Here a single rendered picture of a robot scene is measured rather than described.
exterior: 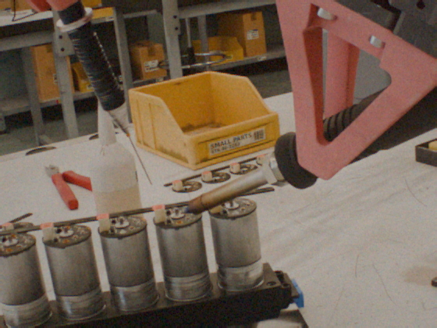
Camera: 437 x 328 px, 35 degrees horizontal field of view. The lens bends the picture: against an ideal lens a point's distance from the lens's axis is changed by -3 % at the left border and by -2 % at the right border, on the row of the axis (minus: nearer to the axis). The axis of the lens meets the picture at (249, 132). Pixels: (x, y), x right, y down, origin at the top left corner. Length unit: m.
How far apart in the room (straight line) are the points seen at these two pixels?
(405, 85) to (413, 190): 0.31
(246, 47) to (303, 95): 4.68
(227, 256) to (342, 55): 0.13
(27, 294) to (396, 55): 0.22
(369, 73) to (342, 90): 0.38
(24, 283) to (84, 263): 0.03
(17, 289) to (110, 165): 0.17
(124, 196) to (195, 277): 0.16
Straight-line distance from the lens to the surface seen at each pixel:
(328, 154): 0.27
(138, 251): 0.35
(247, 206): 0.36
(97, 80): 0.30
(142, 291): 0.36
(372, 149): 0.27
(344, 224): 0.48
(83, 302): 0.36
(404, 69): 0.23
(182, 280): 0.36
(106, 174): 0.50
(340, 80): 0.29
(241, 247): 0.36
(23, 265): 0.36
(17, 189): 0.66
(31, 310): 0.36
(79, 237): 0.35
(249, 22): 4.94
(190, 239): 0.35
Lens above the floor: 0.94
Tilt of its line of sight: 15 degrees down
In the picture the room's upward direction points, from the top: 6 degrees counter-clockwise
